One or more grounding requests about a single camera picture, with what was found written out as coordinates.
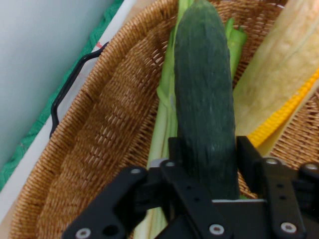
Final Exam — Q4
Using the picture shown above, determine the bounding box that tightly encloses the green celery stalk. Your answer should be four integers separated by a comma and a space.
134, 0, 249, 239

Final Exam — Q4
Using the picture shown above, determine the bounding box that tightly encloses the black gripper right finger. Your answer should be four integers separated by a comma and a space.
236, 135, 319, 239

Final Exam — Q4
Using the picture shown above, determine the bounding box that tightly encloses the yellow corn cob with husk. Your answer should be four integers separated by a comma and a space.
233, 0, 319, 156

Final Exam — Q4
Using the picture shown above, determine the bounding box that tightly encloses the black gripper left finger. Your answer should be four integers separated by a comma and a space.
62, 136, 235, 239

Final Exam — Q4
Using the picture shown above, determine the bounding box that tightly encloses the woven wicker basket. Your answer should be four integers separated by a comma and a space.
8, 0, 319, 239

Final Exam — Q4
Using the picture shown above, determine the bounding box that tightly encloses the short dark green cucumber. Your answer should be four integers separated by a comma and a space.
173, 0, 240, 200

